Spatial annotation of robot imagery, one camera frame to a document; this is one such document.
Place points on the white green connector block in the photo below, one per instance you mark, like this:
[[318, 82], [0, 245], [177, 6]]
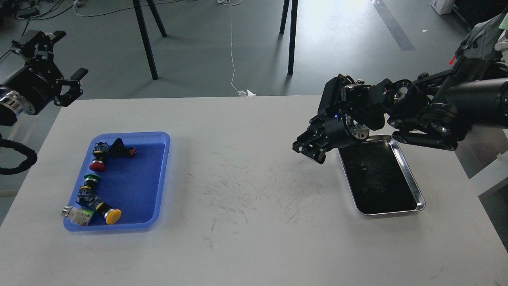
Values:
[[79, 216]]

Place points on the red push button switch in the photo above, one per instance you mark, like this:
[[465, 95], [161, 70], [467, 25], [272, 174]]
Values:
[[100, 153]]

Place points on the black red connector part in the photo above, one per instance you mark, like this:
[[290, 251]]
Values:
[[118, 149]]

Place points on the blue black switch body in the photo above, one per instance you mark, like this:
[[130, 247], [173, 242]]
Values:
[[87, 197]]

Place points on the black tripod legs right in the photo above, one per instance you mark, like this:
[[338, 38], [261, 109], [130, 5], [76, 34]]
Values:
[[290, 5]]

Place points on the grey backpack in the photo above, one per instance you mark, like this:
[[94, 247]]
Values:
[[476, 58]]

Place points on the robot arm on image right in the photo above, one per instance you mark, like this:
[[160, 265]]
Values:
[[434, 111]]

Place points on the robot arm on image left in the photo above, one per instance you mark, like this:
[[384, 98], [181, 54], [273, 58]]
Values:
[[29, 89]]

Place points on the yellow push button switch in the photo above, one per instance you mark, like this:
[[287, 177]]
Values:
[[109, 214]]

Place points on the blue plastic tray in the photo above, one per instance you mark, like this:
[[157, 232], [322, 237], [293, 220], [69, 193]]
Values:
[[132, 185]]

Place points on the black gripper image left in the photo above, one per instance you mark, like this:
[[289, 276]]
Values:
[[34, 86]]

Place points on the silver metal tray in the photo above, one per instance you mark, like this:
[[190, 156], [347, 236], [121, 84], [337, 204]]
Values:
[[388, 187]]

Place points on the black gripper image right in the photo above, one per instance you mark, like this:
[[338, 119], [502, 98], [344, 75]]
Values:
[[339, 132]]

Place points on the green push button switch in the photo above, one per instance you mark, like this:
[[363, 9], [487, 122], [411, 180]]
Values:
[[91, 180]]

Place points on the white office chair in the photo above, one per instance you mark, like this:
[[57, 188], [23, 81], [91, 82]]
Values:
[[502, 46]]

